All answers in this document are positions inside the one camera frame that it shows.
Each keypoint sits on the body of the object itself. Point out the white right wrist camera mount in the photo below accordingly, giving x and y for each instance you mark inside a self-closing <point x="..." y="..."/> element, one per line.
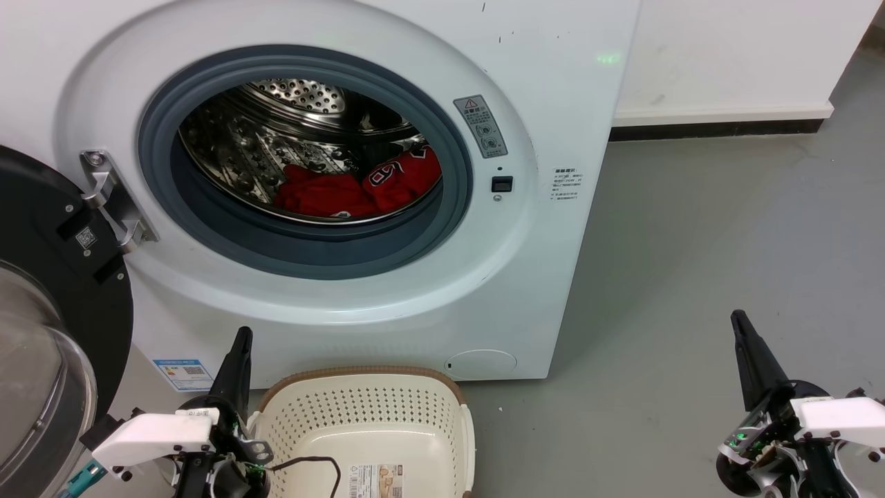
<point x="840" y="418"/>

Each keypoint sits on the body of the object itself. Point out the stainless steel washing machine drum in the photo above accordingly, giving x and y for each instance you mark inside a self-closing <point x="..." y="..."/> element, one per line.
<point x="235" y="152"/>

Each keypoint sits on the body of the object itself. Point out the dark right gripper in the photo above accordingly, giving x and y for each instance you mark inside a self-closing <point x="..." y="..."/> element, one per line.
<point x="767" y="449"/>

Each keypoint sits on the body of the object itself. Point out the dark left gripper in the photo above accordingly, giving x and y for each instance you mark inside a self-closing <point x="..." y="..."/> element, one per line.
<point x="228" y="470"/>

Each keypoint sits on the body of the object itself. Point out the washing machine door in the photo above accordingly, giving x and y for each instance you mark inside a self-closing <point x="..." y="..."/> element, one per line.
<point x="41" y="221"/>

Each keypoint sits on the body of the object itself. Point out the round white filter cover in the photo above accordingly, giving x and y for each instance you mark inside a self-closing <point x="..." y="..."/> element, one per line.
<point x="480" y="364"/>

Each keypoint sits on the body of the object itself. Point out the small printed text sticker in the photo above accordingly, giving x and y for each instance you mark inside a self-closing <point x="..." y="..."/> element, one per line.
<point x="567" y="188"/>

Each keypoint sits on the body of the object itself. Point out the white front-load washing machine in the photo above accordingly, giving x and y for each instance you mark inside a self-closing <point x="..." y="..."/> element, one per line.
<point x="539" y="277"/>

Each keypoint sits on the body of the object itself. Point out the red jersey garment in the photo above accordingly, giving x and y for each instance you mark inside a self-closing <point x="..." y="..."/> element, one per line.
<point x="325" y="195"/>

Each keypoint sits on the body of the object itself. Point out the black door latch socket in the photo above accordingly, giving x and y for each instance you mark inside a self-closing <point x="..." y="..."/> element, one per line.
<point x="502" y="184"/>

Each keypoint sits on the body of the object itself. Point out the silver metal door hinge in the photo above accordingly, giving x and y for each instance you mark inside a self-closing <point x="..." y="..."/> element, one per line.
<point x="110" y="197"/>

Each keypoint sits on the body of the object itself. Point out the cream perforated laundry basket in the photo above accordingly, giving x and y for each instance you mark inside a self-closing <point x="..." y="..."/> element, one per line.
<point x="387" y="443"/>

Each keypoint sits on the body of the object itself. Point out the dark wall baseboard strip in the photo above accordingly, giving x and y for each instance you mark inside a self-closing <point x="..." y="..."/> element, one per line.
<point x="712" y="129"/>

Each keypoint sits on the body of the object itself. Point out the clear glass door window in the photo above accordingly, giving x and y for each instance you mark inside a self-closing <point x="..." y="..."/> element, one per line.
<point x="34" y="373"/>

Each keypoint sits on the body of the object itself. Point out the blue energy label sticker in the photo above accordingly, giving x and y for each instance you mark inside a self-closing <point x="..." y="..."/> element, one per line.
<point x="183" y="375"/>

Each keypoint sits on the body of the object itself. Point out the grey rubber door gasket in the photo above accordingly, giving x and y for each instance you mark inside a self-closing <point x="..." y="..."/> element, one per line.
<point x="304" y="250"/>

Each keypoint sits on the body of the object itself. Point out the grey warning sticker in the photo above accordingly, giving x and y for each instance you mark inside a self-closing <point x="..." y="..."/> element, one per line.
<point x="480" y="126"/>

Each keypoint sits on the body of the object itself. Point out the white QR code sticker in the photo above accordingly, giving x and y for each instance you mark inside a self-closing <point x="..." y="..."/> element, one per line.
<point x="86" y="237"/>

